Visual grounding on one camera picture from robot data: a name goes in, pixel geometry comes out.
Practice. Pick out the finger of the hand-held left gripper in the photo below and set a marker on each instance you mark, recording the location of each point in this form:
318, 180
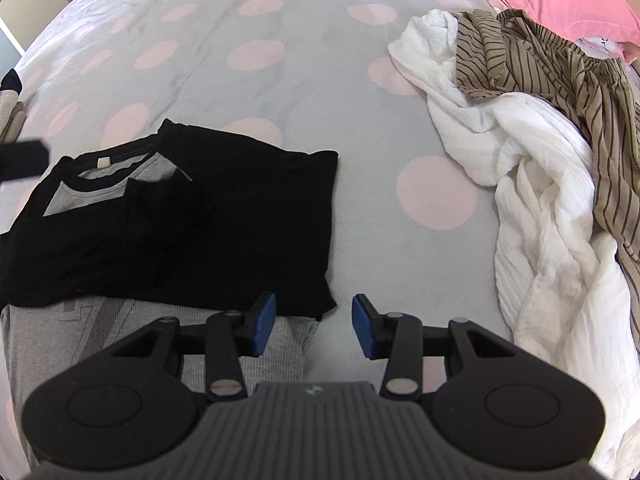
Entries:
22, 160

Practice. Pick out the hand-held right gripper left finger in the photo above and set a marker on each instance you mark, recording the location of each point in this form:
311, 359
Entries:
264, 325

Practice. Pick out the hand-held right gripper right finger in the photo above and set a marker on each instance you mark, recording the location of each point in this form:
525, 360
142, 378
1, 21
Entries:
364, 327

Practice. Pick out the grey shirt with black sleeves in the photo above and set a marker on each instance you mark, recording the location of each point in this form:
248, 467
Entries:
175, 220

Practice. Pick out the navy folded garment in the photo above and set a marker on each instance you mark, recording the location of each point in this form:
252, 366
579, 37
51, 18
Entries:
11, 80

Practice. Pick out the beige door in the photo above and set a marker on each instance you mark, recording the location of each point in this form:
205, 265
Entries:
30, 5

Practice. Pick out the white crinkled garment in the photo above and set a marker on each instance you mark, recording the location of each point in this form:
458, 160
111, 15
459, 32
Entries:
545, 200

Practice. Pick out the brown striped garment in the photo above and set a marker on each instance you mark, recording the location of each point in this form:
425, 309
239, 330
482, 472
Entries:
565, 65

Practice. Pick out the white printed pillow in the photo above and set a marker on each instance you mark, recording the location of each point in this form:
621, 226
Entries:
597, 47

